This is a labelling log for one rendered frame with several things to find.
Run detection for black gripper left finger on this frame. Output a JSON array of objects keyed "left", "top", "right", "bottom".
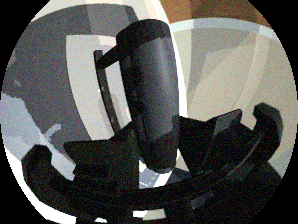
[{"left": 64, "top": 121, "right": 141, "bottom": 189}]

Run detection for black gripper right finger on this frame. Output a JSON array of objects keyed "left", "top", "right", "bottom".
[{"left": 177, "top": 109, "right": 243, "bottom": 177}]

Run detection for grey rectangular mat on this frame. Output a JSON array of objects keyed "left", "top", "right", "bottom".
[{"left": 0, "top": 3, "right": 137, "bottom": 181}]

